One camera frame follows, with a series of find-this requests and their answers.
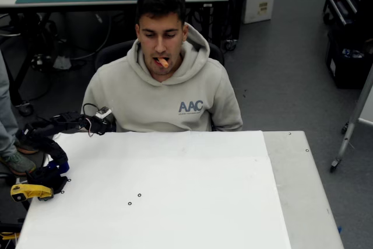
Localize black storage bin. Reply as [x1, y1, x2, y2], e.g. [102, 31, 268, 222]
[325, 29, 373, 89]

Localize small white gripper camera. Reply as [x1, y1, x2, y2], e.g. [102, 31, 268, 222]
[95, 107, 113, 120]

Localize yellow clamp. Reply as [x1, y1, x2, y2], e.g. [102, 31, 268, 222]
[10, 184, 55, 202]

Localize black and yellow tool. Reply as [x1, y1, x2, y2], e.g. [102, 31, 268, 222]
[0, 222, 24, 241]

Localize black office chair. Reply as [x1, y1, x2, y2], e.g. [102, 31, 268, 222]
[95, 38, 225, 132]

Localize black round floor device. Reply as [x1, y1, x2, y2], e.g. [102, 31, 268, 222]
[30, 53, 47, 71]

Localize man in beige hoodie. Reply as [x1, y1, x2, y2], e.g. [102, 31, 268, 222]
[82, 0, 244, 132]

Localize person in grey trousers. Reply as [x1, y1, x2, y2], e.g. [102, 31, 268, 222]
[0, 50, 40, 176]

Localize grey metal stand leg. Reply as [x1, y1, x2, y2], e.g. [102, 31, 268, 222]
[329, 62, 373, 173]

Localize black camera cable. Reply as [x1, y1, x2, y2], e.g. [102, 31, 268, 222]
[82, 103, 101, 115]

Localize white plastic bag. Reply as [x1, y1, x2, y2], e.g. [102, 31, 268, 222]
[52, 55, 72, 71]

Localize white paper table cover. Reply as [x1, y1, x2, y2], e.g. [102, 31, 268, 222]
[15, 130, 292, 249]

